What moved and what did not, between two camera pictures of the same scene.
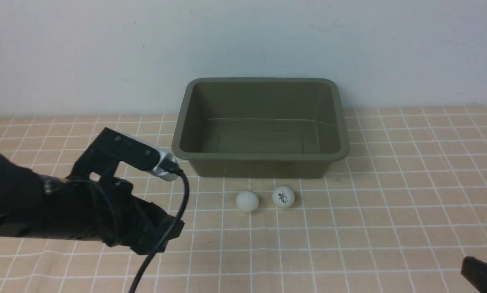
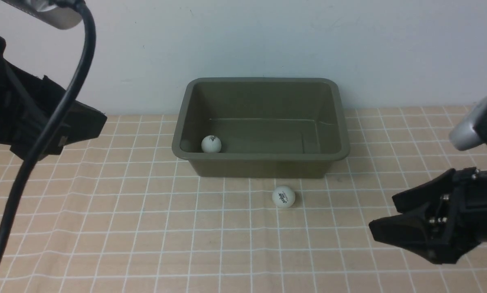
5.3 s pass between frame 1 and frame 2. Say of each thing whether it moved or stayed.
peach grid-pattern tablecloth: stayed
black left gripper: moved
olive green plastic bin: stayed
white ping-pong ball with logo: stayed
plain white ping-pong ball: moved
